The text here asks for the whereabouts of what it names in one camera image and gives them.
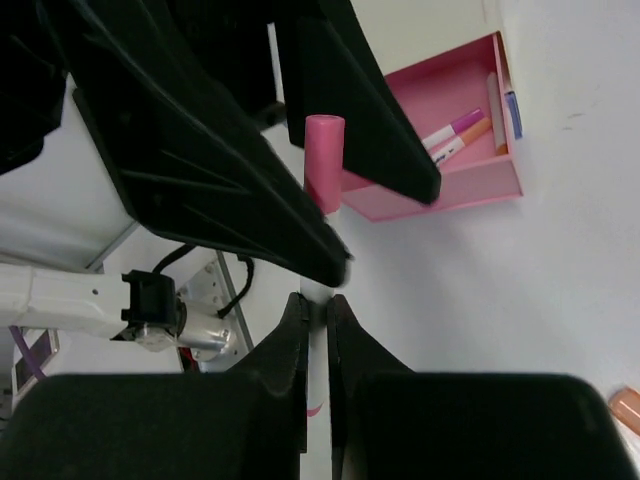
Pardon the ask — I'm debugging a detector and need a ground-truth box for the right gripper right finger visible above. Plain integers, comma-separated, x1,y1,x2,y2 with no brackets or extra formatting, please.
326,295,638,479

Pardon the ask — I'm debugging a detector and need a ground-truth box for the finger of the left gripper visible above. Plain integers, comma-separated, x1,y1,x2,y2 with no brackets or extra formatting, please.
279,1,441,204
37,0,354,290

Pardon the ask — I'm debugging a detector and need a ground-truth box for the pink drawer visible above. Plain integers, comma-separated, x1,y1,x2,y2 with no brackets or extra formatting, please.
342,32,523,221

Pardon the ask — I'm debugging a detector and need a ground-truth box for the pink capped pen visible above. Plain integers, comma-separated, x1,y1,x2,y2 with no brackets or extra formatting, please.
300,114,347,479
422,108,485,150

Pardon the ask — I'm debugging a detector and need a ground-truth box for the orange capped marker pen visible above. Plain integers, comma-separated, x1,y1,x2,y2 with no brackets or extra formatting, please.
430,117,492,167

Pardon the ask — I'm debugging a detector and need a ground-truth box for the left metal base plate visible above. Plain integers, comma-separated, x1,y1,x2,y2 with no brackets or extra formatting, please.
178,252,254,373

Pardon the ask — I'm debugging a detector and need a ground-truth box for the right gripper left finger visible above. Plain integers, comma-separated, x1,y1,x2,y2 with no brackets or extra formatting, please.
1,293,308,479

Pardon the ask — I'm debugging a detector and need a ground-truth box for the purple-blue drawer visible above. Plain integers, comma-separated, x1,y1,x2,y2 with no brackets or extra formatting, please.
505,90,523,140

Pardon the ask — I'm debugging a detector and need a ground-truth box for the white pen orange cap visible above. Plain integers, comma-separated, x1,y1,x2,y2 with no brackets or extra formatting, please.
487,72,508,156

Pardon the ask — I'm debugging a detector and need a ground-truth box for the cream drawer organizer box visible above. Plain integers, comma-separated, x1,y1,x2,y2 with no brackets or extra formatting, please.
352,0,503,75

